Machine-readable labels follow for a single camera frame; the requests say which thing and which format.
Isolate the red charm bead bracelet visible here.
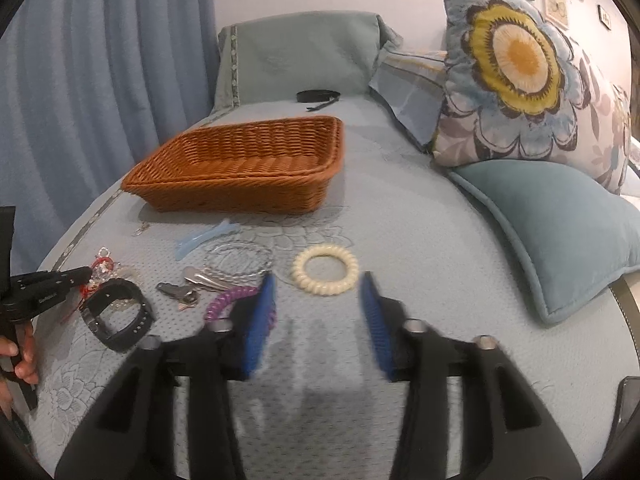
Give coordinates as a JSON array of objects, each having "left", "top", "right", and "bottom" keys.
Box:
[{"left": 60, "top": 246, "right": 144, "bottom": 326}]

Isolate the dark grey hair clip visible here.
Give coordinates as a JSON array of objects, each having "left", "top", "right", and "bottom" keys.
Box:
[{"left": 156, "top": 283, "right": 200, "bottom": 311}]

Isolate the silver metal hair clip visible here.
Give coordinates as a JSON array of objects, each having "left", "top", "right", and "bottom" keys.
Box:
[{"left": 182, "top": 266, "right": 232, "bottom": 292}]

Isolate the purple spiral hair tie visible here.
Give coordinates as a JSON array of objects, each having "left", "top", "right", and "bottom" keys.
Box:
[{"left": 203, "top": 285, "right": 278, "bottom": 332}]

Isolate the clear crystal bead bracelet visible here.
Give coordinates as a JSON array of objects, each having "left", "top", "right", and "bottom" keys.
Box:
[{"left": 202, "top": 242, "right": 276, "bottom": 288}]

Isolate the cream spiral hair tie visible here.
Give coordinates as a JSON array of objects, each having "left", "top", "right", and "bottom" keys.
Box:
[{"left": 290, "top": 242, "right": 360, "bottom": 297}]

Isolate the person's left hand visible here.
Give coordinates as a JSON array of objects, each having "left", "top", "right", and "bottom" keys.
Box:
[{"left": 0, "top": 320, "right": 40, "bottom": 421}]

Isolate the gold square earring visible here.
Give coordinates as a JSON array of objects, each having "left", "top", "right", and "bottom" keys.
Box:
[{"left": 134, "top": 222, "right": 150, "bottom": 236}]

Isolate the light blue hair clip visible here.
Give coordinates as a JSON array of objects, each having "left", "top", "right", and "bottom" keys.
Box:
[{"left": 175, "top": 219, "right": 241, "bottom": 261}]

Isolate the teal velvet cushion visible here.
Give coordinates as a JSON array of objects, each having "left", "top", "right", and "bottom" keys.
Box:
[{"left": 448, "top": 159, "right": 639, "bottom": 325}]

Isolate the blue curtain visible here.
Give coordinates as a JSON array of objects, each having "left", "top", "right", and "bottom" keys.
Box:
[{"left": 1, "top": 0, "right": 219, "bottom": 273}]

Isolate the brown wicker basket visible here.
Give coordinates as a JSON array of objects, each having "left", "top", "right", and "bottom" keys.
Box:
[{"left": 120, "top": 116, "right": 344, "bottom": 214}]

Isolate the grey-green bed pillow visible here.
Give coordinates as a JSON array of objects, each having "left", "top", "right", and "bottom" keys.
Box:
[{"left": 214, "top": 11, "right": 404, "bottom": 110}]

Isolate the black hair band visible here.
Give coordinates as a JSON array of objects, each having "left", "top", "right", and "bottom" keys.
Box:
[{"left": 296, "top": 89, "right": 341, "bottom": 112}]

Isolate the large floral cushion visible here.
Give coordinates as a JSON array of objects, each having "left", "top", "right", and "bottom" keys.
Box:
[{"left": 431, "top": 0, "right": 630, "bottom": 193}]

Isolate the striped blue pillow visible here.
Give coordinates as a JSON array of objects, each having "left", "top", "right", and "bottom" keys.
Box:
[{"left": 369, "top": 46, "right": 446, "bottom": 153}]

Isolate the small wall frame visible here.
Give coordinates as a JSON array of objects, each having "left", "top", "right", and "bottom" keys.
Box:
[{"left": 598, "top": 4, "right": 612, "bottom": 30}]

